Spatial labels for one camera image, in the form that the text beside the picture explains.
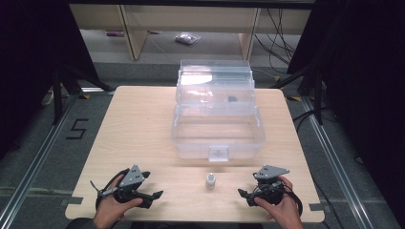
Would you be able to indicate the person's left hand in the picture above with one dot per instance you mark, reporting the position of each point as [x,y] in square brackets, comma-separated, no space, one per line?
[110,208]

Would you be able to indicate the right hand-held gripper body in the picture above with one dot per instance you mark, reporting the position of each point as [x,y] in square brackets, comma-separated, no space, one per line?
[270,173]

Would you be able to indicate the black metal stand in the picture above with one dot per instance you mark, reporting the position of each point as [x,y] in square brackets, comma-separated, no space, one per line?
[316,95]
[58,95]

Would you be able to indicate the small white bottle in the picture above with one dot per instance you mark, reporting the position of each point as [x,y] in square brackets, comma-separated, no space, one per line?
[210,181]

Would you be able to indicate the metal floor rail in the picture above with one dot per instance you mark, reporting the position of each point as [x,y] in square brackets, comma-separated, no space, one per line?
[38,159]
[337,165]

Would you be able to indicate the clear plastic storage box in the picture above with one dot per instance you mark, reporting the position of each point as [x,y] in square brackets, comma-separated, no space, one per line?
[218,127]

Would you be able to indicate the beige desk frame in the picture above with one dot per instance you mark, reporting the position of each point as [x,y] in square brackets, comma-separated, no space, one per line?
[137,28]

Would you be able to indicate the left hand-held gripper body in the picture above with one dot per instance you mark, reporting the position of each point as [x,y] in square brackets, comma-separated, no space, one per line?
[131,180]

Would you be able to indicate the person's right hand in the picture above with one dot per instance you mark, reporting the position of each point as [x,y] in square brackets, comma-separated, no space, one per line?
[283,211]

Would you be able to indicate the clear plastic bag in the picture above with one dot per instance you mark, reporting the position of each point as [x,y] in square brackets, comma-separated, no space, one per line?
[187,38]

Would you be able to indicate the grey tape patch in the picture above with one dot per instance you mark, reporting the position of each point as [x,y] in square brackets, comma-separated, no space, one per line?
[315,207]
[75,200]

